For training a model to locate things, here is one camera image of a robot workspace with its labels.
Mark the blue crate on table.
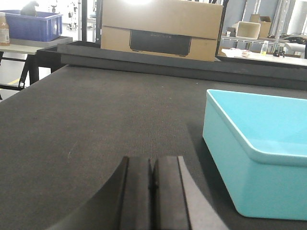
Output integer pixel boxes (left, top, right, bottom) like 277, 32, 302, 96
2, 10, 62, 42

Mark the clear plastic bottle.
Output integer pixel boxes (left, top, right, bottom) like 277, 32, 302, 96
260, 40, 269, 55

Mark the grey side table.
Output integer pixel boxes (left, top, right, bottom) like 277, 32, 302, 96
0, 36, 73, 91

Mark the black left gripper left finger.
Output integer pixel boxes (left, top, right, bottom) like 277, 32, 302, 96
50, 157, 152, 230

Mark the large cardboard box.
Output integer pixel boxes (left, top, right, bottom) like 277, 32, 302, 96
101, 0, 223, 61

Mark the light blue plastic bin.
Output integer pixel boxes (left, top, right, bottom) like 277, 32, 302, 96
202, 89, 307, 220

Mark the brown labelled bottle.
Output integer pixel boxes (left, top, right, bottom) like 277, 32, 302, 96
0, 12, 10, 46

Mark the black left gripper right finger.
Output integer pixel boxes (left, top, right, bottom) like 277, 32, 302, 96
153, 156, 228, 230

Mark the small open cardboard box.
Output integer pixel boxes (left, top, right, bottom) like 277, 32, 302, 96
232, 14, 272, 39

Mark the black conveyor belt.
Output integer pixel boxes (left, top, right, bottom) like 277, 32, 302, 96
0, 66, 307, 230

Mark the black conveyor end frame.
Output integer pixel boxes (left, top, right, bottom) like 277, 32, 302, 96
36, 41, 307, 90

